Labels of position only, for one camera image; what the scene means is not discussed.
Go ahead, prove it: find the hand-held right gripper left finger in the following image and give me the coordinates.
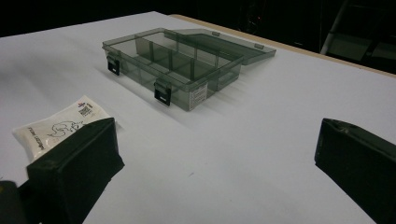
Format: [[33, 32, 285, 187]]
[[26, 117, 126, 224]]

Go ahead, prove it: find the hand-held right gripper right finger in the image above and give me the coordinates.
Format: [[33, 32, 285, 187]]
[[314, 118, 396, 224]]

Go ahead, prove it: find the white plastic packet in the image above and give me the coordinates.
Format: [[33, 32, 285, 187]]
[[12, 94, 112, 162]]

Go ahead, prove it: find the transparent grey compartment box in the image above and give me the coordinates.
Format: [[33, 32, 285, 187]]
[[102, 27, 277, 112]]

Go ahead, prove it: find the metal stand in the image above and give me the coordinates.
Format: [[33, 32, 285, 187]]
[[319, 0, 396, 68]]

